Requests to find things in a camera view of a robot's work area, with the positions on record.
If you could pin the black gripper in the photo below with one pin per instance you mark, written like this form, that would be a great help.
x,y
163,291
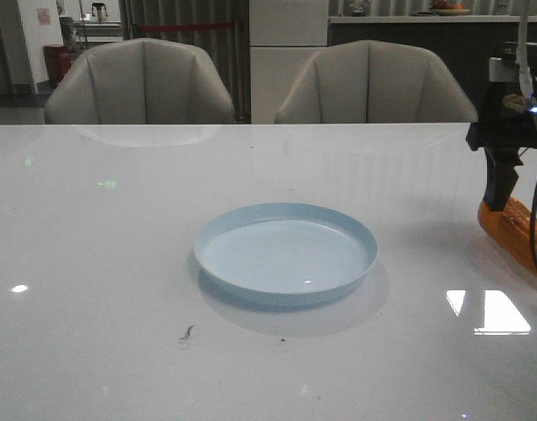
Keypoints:
x,y
503,125

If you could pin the orange plastic corn cob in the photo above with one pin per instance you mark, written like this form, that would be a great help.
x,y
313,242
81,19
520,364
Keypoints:
x,y
510,228

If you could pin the light blue round plate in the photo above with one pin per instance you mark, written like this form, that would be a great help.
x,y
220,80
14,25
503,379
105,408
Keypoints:
x,y
286,254

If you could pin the dark grey counter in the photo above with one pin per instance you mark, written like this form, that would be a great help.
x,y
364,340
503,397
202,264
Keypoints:
x,y
464,48

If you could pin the beige padded chair right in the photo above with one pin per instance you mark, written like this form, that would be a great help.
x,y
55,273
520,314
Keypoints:
x,y
374,82

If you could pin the beige padded chair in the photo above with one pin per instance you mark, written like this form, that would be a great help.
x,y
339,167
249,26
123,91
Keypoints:
x,y
374,82
141,82

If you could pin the fruit bowl on counter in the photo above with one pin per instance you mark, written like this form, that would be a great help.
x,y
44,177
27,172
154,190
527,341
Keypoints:
x,y
447,8

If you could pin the white cabinet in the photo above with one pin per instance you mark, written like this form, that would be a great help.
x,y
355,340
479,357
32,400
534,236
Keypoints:
x,y
282,36

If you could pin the red barrier belt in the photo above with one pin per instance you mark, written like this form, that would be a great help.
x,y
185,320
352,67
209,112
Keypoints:
x,y
187,27

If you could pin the beige padded chair left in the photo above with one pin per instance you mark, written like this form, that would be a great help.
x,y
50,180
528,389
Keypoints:
x,y
141,82

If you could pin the red bin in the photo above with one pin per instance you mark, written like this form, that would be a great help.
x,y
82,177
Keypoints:
x,y
58,63

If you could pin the silver camera mount block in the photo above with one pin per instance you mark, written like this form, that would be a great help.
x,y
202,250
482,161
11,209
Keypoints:
x,y
503,70

